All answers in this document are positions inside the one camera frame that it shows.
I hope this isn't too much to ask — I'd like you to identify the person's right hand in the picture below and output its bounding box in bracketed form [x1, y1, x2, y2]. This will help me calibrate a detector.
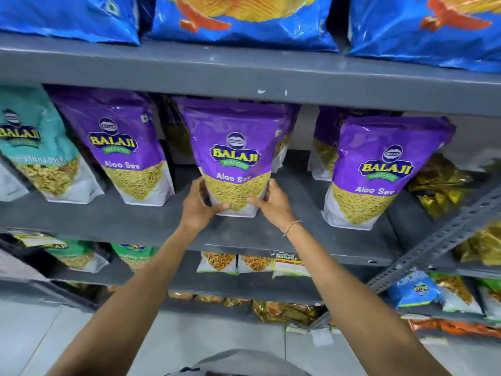
[247, 179, 303, 236]

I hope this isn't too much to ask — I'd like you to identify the person's left hand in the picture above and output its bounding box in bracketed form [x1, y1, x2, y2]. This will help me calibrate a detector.
[180, 178, 231, 234]

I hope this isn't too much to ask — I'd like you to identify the purple snack packet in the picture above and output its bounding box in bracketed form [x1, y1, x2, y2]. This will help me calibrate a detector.
[178, 98, 293, 218]
[46, 86, 176, 207]
[308, 105, 394, 181]
[270, 104, 302, 174]
[321, 115, 457, 231]

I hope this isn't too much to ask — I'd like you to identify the person's right forearm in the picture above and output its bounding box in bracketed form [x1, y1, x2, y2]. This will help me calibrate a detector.
[283, 227, 452, 376]

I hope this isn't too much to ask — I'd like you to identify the person's left forearm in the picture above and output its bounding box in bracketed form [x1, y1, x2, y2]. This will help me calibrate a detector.
[46, 225, 205, 376]

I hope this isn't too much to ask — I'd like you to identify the yellow label snack packet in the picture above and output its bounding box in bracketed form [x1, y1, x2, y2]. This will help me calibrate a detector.
[271, 252, 312, 279]

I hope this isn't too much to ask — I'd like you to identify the gold foil snack packet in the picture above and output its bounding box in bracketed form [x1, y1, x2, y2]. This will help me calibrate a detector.
[252, 300, 326, 325]
[407, 152, 475, 220]
[455, 221, 501, 267]

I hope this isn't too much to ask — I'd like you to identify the grey metal shelf rack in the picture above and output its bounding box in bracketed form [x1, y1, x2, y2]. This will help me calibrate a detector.
[0, 32, 501, 321]

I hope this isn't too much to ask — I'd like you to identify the white price tag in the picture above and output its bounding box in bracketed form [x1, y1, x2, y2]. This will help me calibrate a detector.
[311, 327, 334, 348]

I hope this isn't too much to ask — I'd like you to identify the person's grey shirt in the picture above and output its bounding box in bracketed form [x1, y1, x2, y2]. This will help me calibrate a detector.
[166, 349, 314, 376]

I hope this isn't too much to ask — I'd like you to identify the small blue snack packet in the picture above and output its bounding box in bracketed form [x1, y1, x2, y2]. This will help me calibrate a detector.
[387, 271, 443, 310]

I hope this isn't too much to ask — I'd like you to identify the grey perforated metal rack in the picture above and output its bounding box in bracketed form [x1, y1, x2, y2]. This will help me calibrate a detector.
[309, 184, 501, 331]

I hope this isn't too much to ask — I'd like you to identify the blue chips bag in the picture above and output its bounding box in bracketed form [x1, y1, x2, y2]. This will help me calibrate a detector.
[0, 0, 141, 46]
[346, 0, 501, 73]
[142, 0, 339, 54]

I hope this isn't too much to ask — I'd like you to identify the teal snack packet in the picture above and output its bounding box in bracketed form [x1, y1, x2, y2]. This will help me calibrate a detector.
[0, 84, 105, 204]

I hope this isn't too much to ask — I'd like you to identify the white orange snack packet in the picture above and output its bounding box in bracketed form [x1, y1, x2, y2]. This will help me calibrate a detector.
[430, 273, 484, 315]

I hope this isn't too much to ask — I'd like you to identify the row of orange snack packets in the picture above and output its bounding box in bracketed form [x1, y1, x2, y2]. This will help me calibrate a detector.
[407, 317, 501, 340]

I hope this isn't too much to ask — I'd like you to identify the light green snack packet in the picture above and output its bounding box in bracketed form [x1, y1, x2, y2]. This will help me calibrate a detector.
[475, 278, 501, 322]

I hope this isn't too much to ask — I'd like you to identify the thin gold bracelet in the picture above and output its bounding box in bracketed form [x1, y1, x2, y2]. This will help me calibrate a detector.
[283, 219, 304, 238]

